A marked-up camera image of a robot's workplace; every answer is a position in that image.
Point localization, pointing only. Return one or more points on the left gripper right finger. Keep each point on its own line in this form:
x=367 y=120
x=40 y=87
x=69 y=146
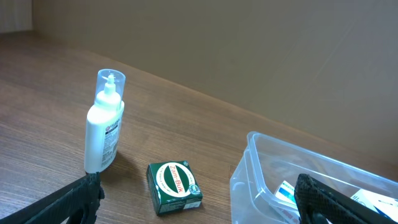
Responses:
x=319 y=203

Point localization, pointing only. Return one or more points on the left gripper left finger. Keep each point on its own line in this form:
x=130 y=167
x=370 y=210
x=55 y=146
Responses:
x=76 y=203

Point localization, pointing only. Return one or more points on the white medicine box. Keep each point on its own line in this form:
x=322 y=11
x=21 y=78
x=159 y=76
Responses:
x=381 y=204

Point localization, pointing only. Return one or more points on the green Zam-Buk box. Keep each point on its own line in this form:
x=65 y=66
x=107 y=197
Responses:
x=173 y=187

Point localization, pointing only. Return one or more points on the clear plastic container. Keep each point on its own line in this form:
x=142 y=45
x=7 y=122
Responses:
x=268 y=161

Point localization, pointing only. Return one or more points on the white spray bottle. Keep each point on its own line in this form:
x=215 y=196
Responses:
x=104 y=120

